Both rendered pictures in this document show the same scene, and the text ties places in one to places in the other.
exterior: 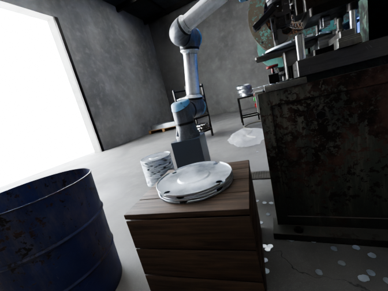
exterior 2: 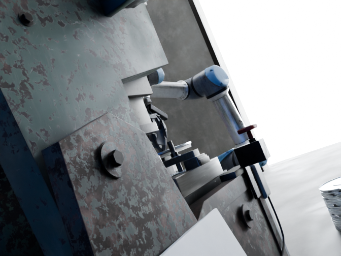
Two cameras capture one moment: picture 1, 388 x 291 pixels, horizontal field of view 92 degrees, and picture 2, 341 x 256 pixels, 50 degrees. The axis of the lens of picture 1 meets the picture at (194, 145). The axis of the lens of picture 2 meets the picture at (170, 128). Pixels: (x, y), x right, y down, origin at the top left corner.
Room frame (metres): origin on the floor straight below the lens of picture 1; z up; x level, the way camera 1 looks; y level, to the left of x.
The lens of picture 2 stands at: (1.12, -1.87, 0.76)
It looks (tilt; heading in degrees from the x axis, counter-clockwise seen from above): 4 degrees up; 95
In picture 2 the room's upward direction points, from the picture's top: 22 degrees counter-clockwise
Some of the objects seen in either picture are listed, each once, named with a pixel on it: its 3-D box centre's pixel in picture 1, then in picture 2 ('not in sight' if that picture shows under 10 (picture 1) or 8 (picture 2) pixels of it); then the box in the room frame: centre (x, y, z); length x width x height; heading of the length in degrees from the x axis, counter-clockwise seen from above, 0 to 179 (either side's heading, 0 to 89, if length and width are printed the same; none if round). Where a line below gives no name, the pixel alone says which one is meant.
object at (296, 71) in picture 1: (329, 62); (145, 194); (0.86, -0.67, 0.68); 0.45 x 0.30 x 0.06; 155
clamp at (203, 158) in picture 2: not in sight; (177, 155); (1.01, -0.74, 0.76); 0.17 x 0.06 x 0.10; 155
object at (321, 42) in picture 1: (327, 43); not in sight; (0.86, -0.67, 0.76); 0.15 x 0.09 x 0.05; 155
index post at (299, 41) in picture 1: (300, 47); not in sight; (0.75, -0.48, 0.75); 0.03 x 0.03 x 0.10; 65
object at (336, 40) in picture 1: (340, 33); not in sight; (0.71, -0.60, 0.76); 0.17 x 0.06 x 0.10; 155
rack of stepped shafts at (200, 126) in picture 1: (193, 114); not in sight; (3.45, -0.12, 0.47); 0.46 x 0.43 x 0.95; 45
